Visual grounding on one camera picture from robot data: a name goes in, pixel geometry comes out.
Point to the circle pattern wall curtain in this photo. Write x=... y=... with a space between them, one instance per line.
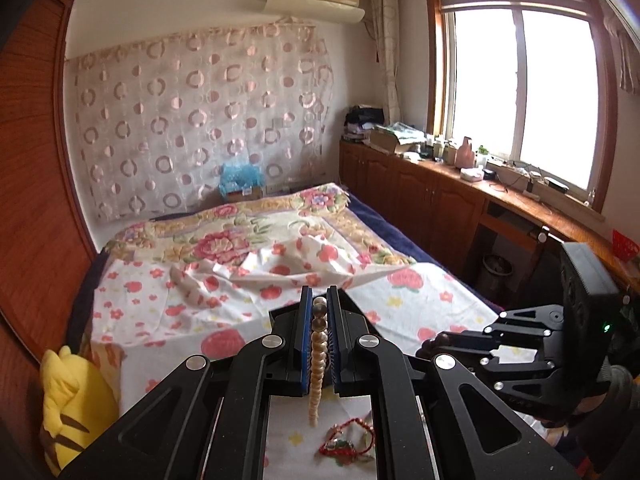
x=200 y=120

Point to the wooden cabinet row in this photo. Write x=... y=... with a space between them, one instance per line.
x=425 y=195

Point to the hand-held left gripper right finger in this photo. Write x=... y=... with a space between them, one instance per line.
x=335 y=345

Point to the navy blue blanket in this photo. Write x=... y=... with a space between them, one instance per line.
x=395 y=240

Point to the grey trash bin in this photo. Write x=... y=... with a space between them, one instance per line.
x=497 y=277

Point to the white flower print bedsheet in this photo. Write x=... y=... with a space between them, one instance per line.
x=200 y=305

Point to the blue plastic bag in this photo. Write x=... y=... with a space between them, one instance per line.
x=241 y=176

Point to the person's right hand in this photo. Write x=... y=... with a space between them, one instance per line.
x=617 y=385

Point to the pink bottle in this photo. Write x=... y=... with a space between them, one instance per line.
x=466 y=152

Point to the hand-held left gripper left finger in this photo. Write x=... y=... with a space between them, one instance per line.
x=303 y=345

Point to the small white box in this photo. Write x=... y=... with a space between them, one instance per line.
x=471 y=174

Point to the red plastic basket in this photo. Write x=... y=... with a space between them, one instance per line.
x=626 y=246

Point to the patterned window curtain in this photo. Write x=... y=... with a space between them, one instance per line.
x=622 y=45
x=387 y=50

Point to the open cardboard box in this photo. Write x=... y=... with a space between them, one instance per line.
x=395 y=139

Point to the yellow floral quilt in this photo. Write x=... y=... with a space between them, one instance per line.
x=235 y=232

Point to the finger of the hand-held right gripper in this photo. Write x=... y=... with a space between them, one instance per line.
x=530 y=317
x=500 y=365

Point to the pile of dark clothes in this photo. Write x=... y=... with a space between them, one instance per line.
x=364 y=122

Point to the white power strip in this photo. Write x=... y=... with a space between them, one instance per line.
x=515 y=176

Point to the wooden frame window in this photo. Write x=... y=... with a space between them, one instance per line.
x=525 y=95

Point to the yellow plush toy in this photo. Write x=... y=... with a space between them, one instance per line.
x=70 y=410

